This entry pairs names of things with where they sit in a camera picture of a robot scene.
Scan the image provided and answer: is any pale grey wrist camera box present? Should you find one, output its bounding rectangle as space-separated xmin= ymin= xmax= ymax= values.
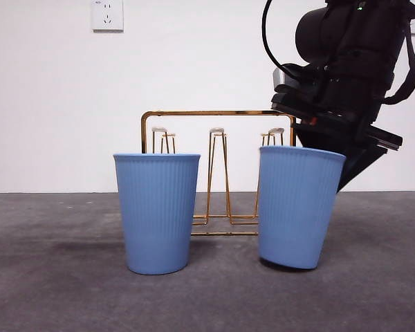
xmin=272 ymin=67 xmax=290 ymax=93

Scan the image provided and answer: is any blue ribbed plastic cup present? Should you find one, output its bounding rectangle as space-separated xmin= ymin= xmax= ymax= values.
xmin=113 ymin=152 xmax=201 ymax=276
xmin=257 ymin=145 xmax=347 ymax=270

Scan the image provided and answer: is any gold wire cup rack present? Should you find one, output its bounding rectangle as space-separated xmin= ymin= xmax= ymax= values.
xmin=140 ymin=109 xmax=297 ymax=237

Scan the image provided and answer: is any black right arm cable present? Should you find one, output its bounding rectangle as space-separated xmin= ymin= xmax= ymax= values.
xmin=382 ymin=19 xmax=415 ymax=106
xmin=261 ymin=0 xmax=300 ymax=77

